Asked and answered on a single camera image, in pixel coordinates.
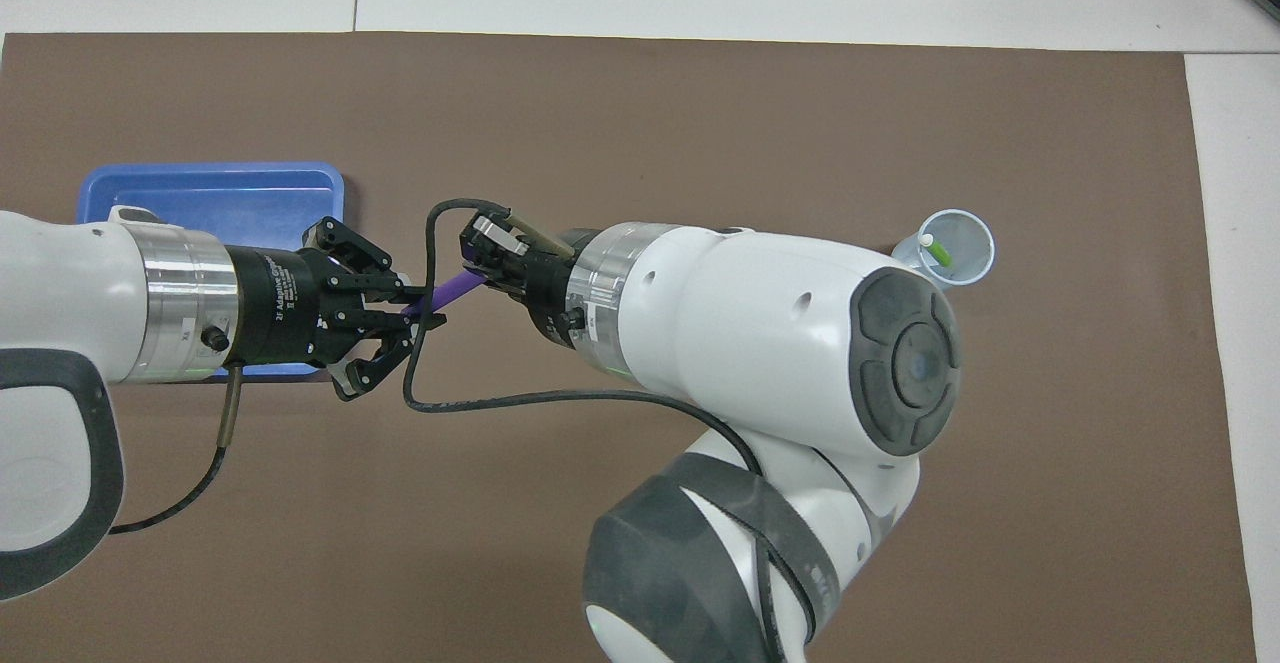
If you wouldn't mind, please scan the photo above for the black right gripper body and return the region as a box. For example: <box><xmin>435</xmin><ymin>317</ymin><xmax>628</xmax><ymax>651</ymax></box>
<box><xmin>505</xmin><ymin>228</ymin><xmax>603</xmax><ymax>351</ymax></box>

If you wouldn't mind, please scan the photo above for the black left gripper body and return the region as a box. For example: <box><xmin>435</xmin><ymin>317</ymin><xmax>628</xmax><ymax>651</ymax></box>
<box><xmin>224</xmin><ymin>243</ymin><xmax>343</xmax><ymax>371</ymax></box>

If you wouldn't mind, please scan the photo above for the purple pen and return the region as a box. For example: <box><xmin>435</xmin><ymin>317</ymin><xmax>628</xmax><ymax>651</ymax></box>
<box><xmin>400</xmin><ymin>267</ymin><xmax>493</xmax><ymax>320</ymax></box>

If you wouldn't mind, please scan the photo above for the blue plastic tray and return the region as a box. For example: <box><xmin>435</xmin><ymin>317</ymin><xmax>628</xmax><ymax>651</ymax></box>
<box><xmin>78</xmin><ymin>162</ymin><xmax>346</xmax><ymax>383</ymax></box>

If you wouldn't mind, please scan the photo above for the brown table mat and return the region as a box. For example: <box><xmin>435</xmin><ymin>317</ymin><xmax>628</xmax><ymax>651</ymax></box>
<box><xmin>0</xmin><ymin>31</ymin><xmax>1257</xmax><ymax>663</ymax></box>

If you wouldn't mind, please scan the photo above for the clear plastic cup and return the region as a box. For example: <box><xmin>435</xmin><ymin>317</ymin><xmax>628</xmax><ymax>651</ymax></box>
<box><xmin>889</xmin><ymin>207</ymin><xmax>998</xmax><ymax>290</ymax></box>

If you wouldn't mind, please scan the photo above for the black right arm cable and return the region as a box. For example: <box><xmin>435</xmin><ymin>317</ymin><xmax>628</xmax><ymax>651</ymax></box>
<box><xmin>402</xmin><ymin>197</ymin><xmax>773</xmax><ymax>476</ymax></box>

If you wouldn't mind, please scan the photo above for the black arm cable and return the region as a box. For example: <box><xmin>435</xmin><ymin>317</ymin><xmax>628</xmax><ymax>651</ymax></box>
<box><xmin>402</xmin><ymin>197</ymin><xmax>773</xmax><ymax>476</ymax></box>
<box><xmin>106</xmin><ymin>363</ymin><xmax>247</xmax><ymax>537</ymax></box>

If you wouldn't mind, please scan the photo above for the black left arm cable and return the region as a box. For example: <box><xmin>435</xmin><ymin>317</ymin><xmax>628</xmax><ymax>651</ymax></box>
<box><xmin>106</xmin><ymin>363</ymin><xmax>247</xmax><ymax>537</ymax></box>

